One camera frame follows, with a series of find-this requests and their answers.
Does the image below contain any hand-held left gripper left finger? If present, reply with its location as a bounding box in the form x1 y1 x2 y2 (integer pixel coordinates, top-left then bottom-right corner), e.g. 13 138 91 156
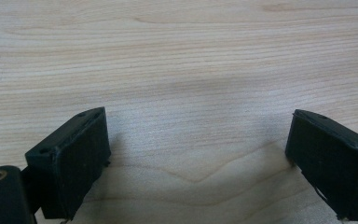
24 106 112 221

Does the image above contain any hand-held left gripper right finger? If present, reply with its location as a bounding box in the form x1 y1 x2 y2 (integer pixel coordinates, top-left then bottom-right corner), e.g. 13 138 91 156
284 108 358 222

